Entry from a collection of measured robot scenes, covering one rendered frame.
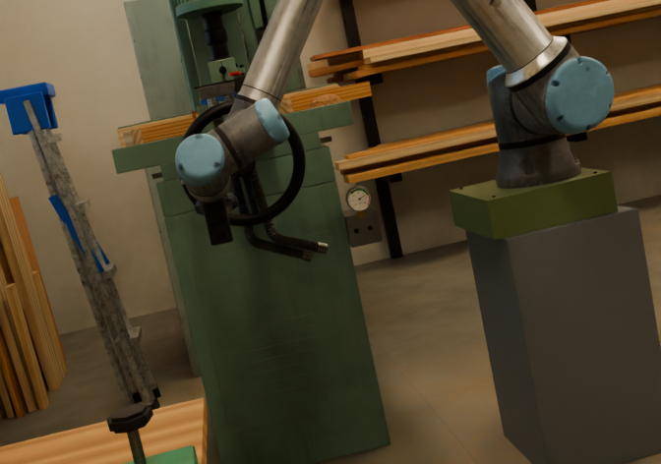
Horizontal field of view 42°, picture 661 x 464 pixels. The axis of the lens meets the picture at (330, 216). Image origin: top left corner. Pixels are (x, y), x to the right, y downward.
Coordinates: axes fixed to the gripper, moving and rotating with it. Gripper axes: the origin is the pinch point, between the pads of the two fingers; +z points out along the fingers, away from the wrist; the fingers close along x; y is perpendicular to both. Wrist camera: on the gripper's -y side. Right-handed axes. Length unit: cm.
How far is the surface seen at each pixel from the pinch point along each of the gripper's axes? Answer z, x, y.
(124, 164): 17.5, 21.3, 22.1
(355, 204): 18.9, -31.8, 0.0
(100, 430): -63, 19, -43
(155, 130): 29.7, 13.5, 33.8
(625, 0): 212, -211, 119
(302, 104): 30, -26, 33
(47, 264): 265, 107, 61
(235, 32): 31, -12, 57
